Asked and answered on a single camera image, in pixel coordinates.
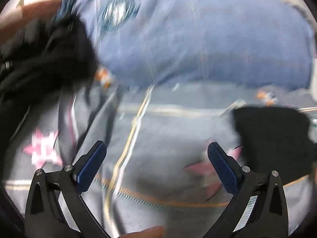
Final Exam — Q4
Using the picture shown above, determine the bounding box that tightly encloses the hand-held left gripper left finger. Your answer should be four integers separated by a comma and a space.
24, 140, 112, 238

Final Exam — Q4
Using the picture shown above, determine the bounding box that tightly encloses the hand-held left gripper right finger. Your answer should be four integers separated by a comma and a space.
203, 141, 289, 238

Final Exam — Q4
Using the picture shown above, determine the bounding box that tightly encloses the grey printed bedsheet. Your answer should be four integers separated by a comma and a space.
2, 79, 317, 238

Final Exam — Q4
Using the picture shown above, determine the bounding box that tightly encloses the blue striped pillow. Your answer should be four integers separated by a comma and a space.
56, 0, 315, 90

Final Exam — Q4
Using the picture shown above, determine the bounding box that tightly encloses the brown wooden headboard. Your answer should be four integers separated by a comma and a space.
0, 1, 62, 36

